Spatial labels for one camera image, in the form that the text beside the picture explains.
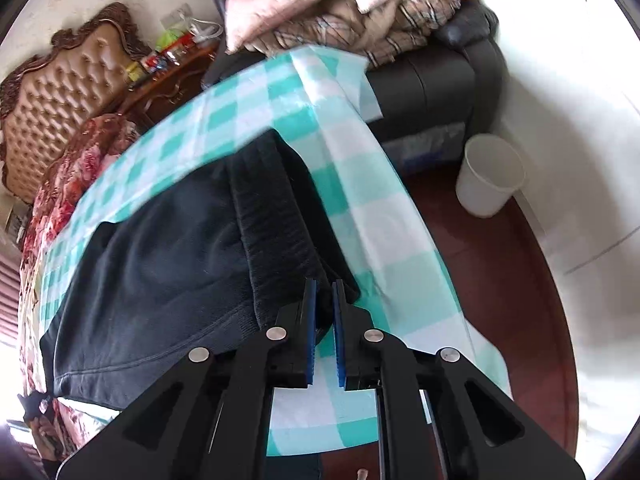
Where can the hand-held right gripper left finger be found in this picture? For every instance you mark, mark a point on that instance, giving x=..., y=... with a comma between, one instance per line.
x=311, y=332

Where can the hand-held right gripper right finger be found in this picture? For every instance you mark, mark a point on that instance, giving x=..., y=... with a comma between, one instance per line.
x=340, y=335

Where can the black pants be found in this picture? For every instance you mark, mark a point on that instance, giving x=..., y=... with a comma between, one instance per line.
x=175, y=270

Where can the green white checked tablecloth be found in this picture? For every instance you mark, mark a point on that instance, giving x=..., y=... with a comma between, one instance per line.
x=350, y=170

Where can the clear plastic bag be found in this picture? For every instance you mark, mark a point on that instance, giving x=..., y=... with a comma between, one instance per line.
x=425, y=147

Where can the white waste bin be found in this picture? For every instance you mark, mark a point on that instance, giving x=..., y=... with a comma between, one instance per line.
x=487, y=175

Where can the black leather sofa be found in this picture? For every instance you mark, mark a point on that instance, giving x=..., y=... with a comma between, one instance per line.
x=440, y=85

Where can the dark bag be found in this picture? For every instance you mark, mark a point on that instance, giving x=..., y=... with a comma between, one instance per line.
x=225, y=67

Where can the dark wooden nightstand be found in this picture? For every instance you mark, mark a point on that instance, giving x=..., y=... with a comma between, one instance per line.
x=170, y=85

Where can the dark cloth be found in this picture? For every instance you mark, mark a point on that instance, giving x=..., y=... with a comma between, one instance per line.
x=35, y=405

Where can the red floral blanket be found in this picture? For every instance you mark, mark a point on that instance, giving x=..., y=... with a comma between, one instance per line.
x=75, y=155

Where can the pink striped curtain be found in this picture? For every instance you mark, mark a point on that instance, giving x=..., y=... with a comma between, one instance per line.
x=11, y=300

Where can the brown plaid blanket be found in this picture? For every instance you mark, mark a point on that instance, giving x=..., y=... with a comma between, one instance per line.
x=370, y=25

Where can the grey wall box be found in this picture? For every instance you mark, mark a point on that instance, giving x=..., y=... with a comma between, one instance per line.
x=16, y=221

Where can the tufted headboard with carved frame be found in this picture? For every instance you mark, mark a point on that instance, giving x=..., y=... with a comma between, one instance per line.
x=55, y=105

